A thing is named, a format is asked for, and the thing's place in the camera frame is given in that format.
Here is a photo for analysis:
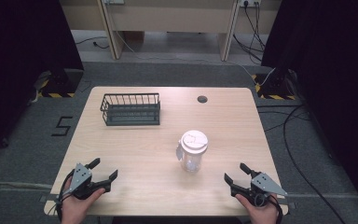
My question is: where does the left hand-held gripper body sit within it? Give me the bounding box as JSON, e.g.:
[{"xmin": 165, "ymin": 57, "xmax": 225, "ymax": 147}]
[{"xmin": 63, "ymin": 162, "xmax": 112, "ymax": 201}]

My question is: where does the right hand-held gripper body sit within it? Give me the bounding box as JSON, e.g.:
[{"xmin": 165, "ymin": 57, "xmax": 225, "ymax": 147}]
[{"xmin": 230, "ymin": 172, "xmax": 288, "ymax": 207}]

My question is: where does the person's left hand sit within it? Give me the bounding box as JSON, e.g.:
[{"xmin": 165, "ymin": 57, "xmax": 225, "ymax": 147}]
[{"xmin": 61, "ymin": 176, "xmax": 106, "ymax": 224}]

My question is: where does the person's right hand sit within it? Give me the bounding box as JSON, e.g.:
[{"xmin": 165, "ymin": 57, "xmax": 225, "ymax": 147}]
[{"xmin": 235, "ymin": 192, "xmax": 280, "ymax": 224}]

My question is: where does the clear jar with white lid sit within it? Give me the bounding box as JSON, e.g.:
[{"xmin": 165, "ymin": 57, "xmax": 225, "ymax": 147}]
[{"xmin": 175, "ymin": 130, "xmax": 209, "ymax": 174}]

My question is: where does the black stand base hazard tape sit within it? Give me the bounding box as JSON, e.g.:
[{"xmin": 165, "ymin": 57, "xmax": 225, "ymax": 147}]
[
  {"xmin": 252, "ymin": 67, "xmax": 298, "ymax": 101},
  {"xmin": 36, "ymin": 68, "xmax": 85, "ymax": 99}
]

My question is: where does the black curtain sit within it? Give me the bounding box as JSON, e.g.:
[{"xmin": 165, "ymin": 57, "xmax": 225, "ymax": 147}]
[
  {"xmin": 0, "ymin": 0, "xmax": 85, "ymax": 160},
  {"xmin": 260, "ymin": 0, "xmax": 358, "ymax": 216}
]

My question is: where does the beige wooden desk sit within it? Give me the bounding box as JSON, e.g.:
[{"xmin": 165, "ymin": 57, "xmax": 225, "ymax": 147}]
[{"xmin": 59, "ymin": 0, "xmax": 283, "ymax": 62}]

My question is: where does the white power strip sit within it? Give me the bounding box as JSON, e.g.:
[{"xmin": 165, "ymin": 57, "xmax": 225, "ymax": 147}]
[{"xmin": 238, "ymin": 0, "xmax": 263, "ymax": 7}]

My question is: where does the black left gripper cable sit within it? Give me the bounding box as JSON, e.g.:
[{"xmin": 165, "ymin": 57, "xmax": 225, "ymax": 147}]
[{"xmin": 54, "ymin": 169, "xmax": 76, "ymax": 222}]

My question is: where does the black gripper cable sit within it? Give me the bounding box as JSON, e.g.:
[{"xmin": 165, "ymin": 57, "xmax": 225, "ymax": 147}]
[
  {"xmin": 254, "ymin": 191, "xmax": 284, "ymax": 224},
  {"xmin": 54, "ymin": 169, "xmax": 76, "ymax": 222}
]

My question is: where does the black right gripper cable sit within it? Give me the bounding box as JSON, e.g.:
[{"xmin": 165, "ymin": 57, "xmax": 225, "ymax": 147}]
[{"xmin": 254, "ymin": 191, "xmax": 284, "ymax": 224}]

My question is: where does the long black floor cable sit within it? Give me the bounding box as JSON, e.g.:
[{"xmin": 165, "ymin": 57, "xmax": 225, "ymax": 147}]
[{"xmin": 282, "ymin": 104, "xmax": 348, "ymax": 224}]

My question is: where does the black wire basket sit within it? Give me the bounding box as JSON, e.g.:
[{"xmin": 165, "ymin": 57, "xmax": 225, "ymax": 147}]
[{"xmin": 99, "ymin": 92, "xmax": 161, "ymax": 127}]

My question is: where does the short black floor cable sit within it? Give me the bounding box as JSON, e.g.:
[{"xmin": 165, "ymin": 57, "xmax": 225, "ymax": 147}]
[{"xmin": 74, "ymin": 35, "xmax": 110, "ymax": 50}]

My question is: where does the bundle of black power cables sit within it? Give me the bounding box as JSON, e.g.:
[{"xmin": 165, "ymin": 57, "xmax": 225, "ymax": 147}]
[{"xmin": 232, "ymin": 1, "xmax": 268, "ymax": 64}]

